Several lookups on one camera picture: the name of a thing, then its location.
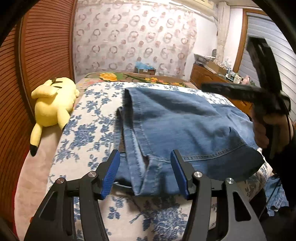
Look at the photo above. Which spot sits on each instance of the yellow plush toy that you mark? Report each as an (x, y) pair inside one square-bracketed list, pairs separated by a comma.
[(48, 109)]

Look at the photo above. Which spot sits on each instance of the blue floral bedsheet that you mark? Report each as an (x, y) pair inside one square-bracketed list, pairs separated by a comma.
[(92, 120)]

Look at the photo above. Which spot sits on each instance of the cream wall air conditioner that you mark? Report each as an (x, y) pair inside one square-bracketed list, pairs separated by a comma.
[(194, 4)]

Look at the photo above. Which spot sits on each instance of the cardboard box with blue filling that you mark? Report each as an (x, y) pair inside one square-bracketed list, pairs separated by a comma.
[(144, 69)]

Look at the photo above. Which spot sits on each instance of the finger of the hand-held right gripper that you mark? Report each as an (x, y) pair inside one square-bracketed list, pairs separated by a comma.
[(231, 90), (263, 62)]

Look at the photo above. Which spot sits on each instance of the person's right hand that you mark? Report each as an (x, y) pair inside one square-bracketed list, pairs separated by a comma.
[(259, 134)]

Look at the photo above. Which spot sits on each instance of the stack of newspapers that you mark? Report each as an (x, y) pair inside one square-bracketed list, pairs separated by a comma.
[(204, 59)]

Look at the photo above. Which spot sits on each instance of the open flat cardboard box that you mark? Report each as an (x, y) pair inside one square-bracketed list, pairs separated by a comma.
[(216, 68)]

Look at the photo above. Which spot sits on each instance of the grey window blind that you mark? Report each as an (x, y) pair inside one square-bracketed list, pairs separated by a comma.
[(272, 39)]

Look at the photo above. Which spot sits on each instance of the blue denim pants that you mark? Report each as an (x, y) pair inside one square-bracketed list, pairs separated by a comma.
[(185, 120)]

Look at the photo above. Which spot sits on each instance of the cluster of toiletry bottles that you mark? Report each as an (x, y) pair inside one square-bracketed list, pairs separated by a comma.
[(233, 76)]

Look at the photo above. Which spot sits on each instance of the colourful flower blanket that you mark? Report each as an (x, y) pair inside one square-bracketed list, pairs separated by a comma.
[(111, 77)]

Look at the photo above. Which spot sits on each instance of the person's blue jeans leg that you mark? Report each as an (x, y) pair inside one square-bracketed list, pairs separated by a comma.
[(275, 194)]

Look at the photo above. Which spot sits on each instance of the circle-patterned sheer curtain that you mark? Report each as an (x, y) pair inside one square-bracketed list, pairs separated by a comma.
[(134, 34)]

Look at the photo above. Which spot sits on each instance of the pink tissue box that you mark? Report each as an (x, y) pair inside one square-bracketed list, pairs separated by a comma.
[(245, 80)]

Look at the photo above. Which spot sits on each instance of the wooden louvered wardrobe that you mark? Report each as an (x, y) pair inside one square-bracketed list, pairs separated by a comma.
[(39, 53)]

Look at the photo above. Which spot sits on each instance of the bed with beige mattress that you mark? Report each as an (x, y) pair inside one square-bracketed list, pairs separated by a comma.
[(34, 180)]

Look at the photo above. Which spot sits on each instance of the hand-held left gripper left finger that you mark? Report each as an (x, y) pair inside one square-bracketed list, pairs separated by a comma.
[(111, 173)]

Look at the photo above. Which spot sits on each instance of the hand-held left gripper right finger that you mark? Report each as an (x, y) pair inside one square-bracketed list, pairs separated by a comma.
[(180, 173)]

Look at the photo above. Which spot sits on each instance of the wooden sideboard cabinet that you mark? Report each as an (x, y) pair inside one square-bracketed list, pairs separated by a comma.
[(203, 76)]

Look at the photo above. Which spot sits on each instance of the beige tied curtain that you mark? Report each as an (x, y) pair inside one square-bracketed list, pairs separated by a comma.
[(223, 30)]

